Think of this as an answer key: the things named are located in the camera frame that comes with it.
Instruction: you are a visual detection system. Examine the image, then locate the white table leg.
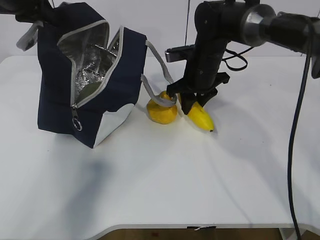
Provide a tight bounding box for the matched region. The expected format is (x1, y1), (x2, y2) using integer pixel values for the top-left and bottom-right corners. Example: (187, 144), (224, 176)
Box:
(278, 228), (298, 240)

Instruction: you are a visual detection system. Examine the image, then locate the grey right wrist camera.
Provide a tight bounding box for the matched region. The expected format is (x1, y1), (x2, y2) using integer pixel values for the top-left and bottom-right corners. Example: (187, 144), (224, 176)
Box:
(165, 44), (195, 63)

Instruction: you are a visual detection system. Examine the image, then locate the yellow banana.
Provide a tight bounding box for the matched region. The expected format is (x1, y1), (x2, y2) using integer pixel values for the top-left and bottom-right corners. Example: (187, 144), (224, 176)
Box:
(177, 93), (215, 132)

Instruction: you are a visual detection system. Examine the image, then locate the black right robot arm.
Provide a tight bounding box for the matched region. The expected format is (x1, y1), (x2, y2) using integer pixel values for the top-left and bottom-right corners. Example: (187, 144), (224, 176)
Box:
(165, 0), (320, 114)

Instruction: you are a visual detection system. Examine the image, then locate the yellow pear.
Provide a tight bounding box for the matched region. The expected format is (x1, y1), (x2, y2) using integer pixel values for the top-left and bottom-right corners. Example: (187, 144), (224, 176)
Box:
(146, 99), (178, 125)

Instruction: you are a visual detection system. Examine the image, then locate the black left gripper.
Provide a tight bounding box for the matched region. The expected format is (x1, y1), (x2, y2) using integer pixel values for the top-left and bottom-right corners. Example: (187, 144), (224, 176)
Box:
(15, 0), (62, 26)

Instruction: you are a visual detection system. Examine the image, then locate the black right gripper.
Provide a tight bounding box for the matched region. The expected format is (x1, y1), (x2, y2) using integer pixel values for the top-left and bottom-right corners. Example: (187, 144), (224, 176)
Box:
(166, 1), (229, 115)

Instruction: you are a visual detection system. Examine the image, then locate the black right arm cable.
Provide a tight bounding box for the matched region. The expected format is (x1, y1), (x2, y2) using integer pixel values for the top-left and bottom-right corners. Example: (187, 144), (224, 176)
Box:
(221, 14), (316, 240)

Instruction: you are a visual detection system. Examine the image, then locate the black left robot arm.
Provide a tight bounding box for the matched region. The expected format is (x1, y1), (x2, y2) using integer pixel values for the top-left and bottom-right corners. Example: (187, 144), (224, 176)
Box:
(0, 0), (67, 26)

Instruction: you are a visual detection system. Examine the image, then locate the green lidded glass container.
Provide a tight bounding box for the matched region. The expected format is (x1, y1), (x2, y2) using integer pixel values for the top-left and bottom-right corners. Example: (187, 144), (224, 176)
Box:
(77, 82), (101, 102)

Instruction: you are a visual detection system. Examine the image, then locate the navy insulated lunch bag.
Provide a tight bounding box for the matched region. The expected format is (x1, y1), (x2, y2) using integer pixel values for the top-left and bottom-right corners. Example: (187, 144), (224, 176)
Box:
(16, 2), (177, 148)

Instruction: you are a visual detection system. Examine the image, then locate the black tape on table edge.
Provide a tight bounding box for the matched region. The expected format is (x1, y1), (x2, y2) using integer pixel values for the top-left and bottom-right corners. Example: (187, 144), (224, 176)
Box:
(187, 225), (217, 231)

